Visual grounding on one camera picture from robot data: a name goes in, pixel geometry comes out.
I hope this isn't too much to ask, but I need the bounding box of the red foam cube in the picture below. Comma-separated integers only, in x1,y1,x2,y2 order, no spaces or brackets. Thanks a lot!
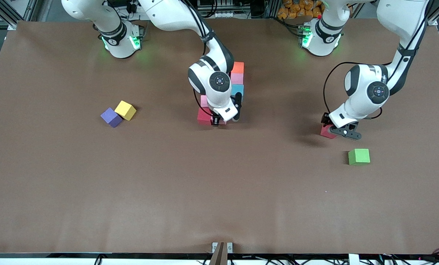
320,123,338,139
197,107,213,126

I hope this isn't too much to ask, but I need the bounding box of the blue foam cube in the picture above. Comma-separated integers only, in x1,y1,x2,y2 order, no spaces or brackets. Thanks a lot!
231,84,244,102

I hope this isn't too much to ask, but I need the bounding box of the green foam cube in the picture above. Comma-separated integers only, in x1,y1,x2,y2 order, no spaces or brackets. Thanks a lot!
348,148,371,166

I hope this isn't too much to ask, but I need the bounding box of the yellow foam cube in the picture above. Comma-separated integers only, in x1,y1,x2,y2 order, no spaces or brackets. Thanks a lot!
114,100,137,121

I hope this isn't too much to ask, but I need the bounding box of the purple foam cube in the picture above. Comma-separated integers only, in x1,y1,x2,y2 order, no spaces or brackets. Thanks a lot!
100,107,123,128

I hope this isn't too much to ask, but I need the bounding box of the pile of orange fruit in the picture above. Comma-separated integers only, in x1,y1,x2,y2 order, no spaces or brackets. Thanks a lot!
277,0,325,19

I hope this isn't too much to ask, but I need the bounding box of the white power strip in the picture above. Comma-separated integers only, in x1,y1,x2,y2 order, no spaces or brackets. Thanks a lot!
129,0,158,14

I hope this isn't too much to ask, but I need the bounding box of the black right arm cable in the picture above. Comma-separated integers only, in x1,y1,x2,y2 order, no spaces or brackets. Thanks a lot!
193,88,213,118

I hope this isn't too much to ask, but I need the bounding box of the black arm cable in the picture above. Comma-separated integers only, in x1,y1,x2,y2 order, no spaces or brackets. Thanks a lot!
322,61,391,120
193,88,213,118

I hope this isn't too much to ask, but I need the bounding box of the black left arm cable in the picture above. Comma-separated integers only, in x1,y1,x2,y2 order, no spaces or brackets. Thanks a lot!
322,61,391,120

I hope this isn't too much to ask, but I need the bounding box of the metal table edge bracket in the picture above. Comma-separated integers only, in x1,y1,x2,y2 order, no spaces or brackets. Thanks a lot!
212,242,233,254

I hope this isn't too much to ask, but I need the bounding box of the brown post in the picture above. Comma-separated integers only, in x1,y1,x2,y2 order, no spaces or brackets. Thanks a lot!
209,242,228,265

